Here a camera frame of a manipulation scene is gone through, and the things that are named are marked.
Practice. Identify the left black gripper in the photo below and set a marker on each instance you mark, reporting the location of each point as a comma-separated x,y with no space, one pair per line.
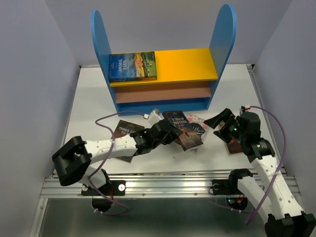
176,131

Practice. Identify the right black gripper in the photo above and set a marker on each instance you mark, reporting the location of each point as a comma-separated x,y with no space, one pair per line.
225,113

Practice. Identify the A Tale of Two Cities book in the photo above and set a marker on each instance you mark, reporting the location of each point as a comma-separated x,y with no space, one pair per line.
189,139

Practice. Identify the Little Women floral book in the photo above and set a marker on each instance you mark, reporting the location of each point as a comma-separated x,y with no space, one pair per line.
198,124

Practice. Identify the Animal Farm book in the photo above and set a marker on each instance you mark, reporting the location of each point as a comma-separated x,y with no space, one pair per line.
136,64

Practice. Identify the Jane Eyre book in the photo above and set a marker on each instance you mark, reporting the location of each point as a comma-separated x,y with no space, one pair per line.
131,79

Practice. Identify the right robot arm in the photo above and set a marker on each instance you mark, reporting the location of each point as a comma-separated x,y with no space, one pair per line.
282,215

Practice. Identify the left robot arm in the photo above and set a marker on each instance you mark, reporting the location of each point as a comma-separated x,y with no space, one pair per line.
74,159

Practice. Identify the brown Edmund Burke book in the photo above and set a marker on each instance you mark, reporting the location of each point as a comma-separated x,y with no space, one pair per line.
234,147

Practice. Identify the Three Days to See book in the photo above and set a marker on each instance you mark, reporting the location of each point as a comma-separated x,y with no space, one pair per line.
125,128

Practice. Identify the blue wooden bookshelf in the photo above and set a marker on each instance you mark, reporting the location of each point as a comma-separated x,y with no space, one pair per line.
186,78

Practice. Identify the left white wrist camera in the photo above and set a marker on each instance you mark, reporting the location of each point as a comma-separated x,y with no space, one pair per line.
153,117

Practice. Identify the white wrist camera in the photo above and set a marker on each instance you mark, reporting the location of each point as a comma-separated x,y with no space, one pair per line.
153,117
244,109

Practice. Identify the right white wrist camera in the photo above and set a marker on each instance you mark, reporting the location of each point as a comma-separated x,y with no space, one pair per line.
244,109

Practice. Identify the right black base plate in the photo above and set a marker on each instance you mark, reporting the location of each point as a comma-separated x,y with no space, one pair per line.
236,201

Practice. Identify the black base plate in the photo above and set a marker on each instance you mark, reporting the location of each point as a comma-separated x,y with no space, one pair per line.
236,201
110,189

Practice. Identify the aluminium mounting rail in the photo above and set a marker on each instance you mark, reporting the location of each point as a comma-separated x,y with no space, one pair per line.
173,186

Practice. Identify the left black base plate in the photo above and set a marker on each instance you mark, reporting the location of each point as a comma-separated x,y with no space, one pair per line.
110,189

